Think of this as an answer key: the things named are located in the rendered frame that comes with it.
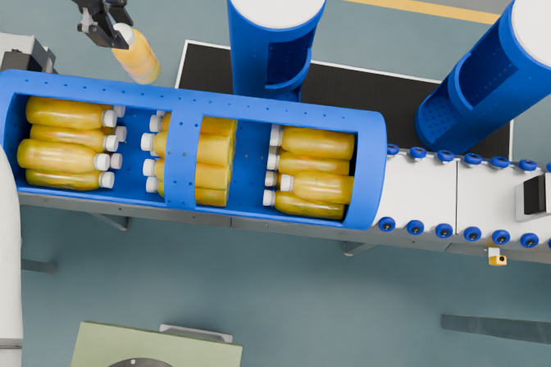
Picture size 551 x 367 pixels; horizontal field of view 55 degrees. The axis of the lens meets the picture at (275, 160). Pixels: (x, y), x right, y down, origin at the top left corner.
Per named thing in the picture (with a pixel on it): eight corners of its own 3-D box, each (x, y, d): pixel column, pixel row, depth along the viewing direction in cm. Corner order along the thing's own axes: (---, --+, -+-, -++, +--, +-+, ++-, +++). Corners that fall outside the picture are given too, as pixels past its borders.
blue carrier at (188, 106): (356, 231, 139) (381, 230, 110) (21, 193, 137) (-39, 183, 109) (365, 125, 143) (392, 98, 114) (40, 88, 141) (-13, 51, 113)
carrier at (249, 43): (224, 116, 227) (285, 140, 226) (209, 8, 143) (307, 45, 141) (248, 61, 235) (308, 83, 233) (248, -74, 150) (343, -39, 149)
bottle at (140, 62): (149, 48, 115) (128, 11, 97) (167, 73, 114) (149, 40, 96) (122, 65, 114) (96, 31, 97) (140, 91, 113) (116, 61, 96)
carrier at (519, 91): (460, 86, 236) (403, 106, 233) (578, -33, 152) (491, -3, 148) (489, 142, 230) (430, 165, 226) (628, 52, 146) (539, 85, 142)
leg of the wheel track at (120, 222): (129, 231, 228) (86, 206, 167) (116, 229, 228) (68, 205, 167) (132, 218, 229) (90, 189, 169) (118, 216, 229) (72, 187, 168)
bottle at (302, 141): (352, 132, 129) (278, 124, 129) (357, 131, 122) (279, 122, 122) (348, 160, 129) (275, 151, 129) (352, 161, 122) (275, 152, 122)
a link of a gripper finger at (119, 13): (105, 7, 90) (106, 3, 90) (116, 24, 97) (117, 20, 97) (123, 10, 90) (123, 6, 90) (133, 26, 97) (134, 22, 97)
